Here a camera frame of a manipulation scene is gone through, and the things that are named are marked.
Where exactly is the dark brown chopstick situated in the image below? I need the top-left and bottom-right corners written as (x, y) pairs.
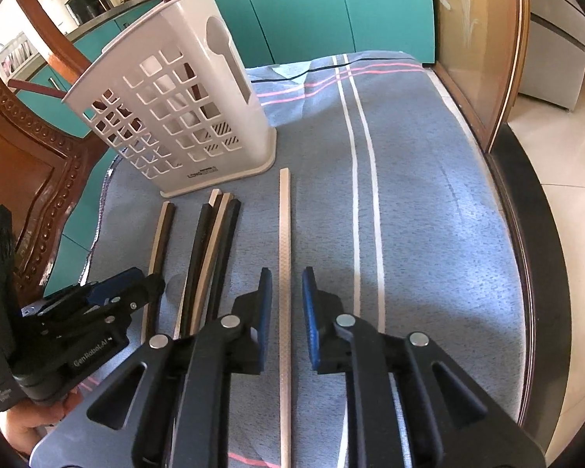
top-left (174, 188), bottom-right (221, 339)

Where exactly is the black kitchen appliance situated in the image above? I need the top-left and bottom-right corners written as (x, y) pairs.
top-left (65, 0), bottom-right (114, 25)

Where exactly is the carved wooden chair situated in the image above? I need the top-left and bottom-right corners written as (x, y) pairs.
top-left (0, 0), bottom-right (114, 308)

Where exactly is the blue striped cloth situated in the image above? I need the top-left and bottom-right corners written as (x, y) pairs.
top-left (28, 50), bottom-right (528, 468)

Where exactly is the beige textured chopstick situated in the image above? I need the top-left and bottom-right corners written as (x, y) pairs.
top-left (279, 168), bottom-right (293, 467)

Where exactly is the grey drawer unit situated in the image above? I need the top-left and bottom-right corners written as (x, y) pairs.
top-left (519, 0), bottom-right (585, 111)

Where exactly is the wood framed glass door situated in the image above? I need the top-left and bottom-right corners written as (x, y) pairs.
top-left (434, 0), bottom-right (530, 152)

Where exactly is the person left hand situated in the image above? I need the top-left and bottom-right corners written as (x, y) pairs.
top-left (0, 388), bottom-right (83, 455)

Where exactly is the black chopstick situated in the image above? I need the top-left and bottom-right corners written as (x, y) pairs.
top-left (206, 199), bottom-right (242, 322)

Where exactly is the white plastic utensil holder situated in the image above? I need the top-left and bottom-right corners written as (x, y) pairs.
top-left (62, 0), bottom-right (277, 198)

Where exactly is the black cable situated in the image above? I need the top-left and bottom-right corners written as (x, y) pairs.
top-left (245, 57), bottom-right (415, 84)

